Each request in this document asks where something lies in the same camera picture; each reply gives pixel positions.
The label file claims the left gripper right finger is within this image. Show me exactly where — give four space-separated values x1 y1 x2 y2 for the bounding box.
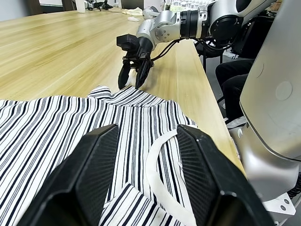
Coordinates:
176 124 275 226

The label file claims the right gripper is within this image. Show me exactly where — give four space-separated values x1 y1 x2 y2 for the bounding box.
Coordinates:
118 36 156 90

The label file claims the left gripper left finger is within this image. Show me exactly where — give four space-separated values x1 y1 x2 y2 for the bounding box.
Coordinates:
17 123 119 226

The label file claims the striped T-shirt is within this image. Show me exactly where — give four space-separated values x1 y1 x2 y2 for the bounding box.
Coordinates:
0 85 198 226

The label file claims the cream cloth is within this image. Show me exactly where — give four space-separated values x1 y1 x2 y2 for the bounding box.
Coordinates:
121 7 144 17

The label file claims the person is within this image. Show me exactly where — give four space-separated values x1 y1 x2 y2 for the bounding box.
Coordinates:
215 58 256 129

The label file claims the robot body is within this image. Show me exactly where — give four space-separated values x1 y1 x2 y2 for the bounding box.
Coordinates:
228 0 301 226

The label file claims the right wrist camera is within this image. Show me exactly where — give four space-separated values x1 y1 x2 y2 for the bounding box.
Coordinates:
116 34 140 52

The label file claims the black cable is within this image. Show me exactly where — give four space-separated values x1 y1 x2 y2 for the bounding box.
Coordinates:
149 39 232 62

